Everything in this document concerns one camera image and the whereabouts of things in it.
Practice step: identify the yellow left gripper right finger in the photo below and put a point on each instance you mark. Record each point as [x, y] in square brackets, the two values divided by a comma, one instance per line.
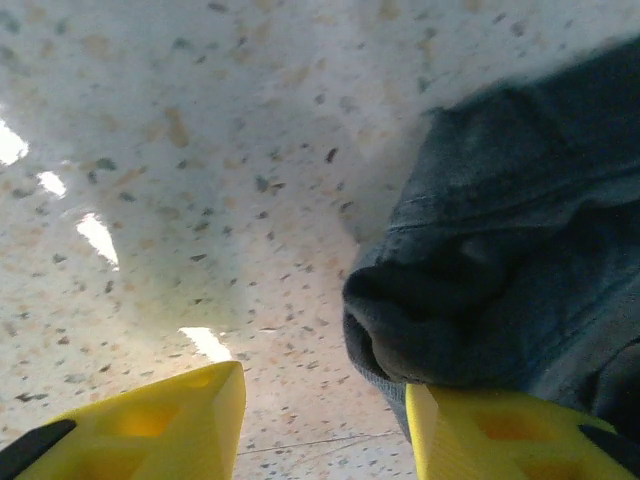
[500, 440]

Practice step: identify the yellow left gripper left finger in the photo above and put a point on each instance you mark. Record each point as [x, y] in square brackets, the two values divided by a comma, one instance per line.
[150, 430]

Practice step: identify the grey t-shirt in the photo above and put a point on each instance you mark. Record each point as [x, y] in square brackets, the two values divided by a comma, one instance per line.
[510, 240]

